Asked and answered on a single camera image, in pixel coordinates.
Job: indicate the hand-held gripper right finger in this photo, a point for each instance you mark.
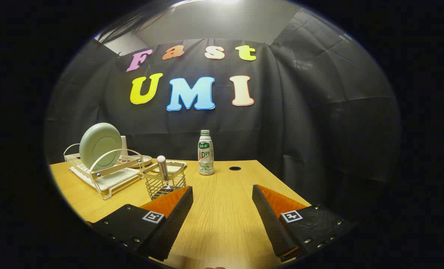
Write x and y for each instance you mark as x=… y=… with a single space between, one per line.
x=272 y=224

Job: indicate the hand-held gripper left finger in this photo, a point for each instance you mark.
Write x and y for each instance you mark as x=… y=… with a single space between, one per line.
x=173 y=224

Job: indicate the white-tipped metal spoon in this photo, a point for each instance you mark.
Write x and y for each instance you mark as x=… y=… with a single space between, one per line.
x=161 y=160

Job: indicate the light green plate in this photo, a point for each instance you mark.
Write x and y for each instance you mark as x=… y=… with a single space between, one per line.
x=100 y=145

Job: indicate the beige round plate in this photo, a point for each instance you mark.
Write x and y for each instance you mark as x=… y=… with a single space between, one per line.
x=147 y=158

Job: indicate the white divided tray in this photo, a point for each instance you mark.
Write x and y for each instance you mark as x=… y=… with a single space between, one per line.
x=177 y=164

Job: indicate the white drip tray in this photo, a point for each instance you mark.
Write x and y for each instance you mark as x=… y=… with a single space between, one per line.
x=117 y=178

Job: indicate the white green-label bottle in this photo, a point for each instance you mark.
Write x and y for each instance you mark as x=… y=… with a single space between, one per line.
x=205 y=157

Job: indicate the white toaster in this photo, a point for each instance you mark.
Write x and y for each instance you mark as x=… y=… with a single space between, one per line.
x=124 y=145

